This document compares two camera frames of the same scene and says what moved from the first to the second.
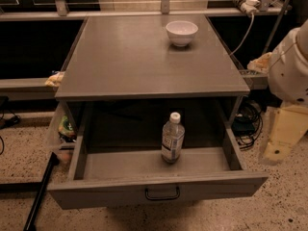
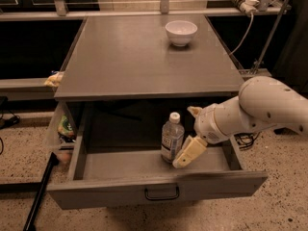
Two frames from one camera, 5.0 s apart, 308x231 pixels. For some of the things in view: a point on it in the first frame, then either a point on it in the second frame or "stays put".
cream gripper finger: x=286 y=124 → x=207 y=128
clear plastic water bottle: x=172 y=137 stays put
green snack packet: x=66 y=130 stays put
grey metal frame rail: x=16 y=89 stays put
